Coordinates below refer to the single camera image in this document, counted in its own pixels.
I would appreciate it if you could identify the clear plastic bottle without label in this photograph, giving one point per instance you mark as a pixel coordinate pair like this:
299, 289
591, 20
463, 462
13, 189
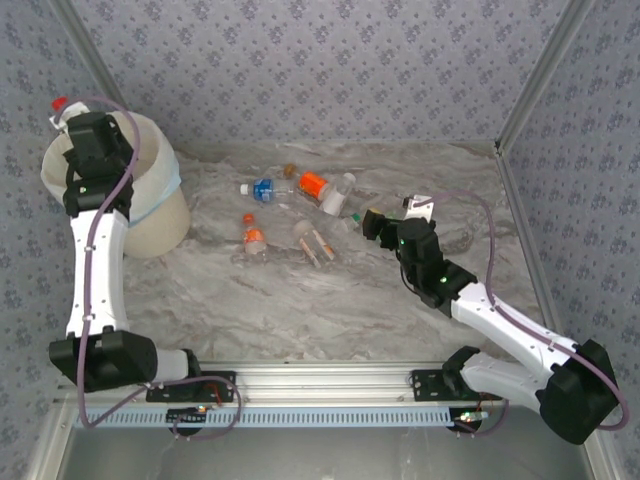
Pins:
375, 202

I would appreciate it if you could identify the blue label white cap bottle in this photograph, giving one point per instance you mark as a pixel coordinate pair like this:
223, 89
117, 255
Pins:
264, 190

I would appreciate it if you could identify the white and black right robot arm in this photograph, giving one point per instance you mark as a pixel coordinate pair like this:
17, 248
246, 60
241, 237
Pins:
510, 325

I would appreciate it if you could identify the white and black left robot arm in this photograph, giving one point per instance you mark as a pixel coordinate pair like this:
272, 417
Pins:
100, 275

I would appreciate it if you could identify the cream ribbed waste bin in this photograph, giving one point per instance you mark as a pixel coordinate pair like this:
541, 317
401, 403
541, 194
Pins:
160, 225

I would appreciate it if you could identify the clear bottle with green cap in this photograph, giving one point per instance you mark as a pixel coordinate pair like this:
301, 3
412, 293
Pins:
350, 222

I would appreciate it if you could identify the striped label white cap bottle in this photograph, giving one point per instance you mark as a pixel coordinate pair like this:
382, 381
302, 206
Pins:
316, 246

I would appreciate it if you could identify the orange label brown cap bottle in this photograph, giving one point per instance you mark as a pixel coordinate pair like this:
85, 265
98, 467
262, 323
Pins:
312, 184

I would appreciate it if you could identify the small circuit board with LED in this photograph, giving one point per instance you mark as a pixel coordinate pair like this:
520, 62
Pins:
187, 415
470, 417

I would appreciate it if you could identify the aluminium frame post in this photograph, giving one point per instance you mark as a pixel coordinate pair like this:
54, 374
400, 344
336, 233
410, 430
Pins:
545, 75
90, 50

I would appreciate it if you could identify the aluminium table side rail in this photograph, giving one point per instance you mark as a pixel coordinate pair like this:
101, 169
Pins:
525, 225

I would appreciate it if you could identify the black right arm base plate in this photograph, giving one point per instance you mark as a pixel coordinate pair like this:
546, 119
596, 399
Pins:
425, 385

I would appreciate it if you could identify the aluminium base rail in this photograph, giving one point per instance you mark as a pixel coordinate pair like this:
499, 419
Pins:
320, 382

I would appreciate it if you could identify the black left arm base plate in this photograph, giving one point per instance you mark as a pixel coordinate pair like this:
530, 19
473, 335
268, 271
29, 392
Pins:
220, 387

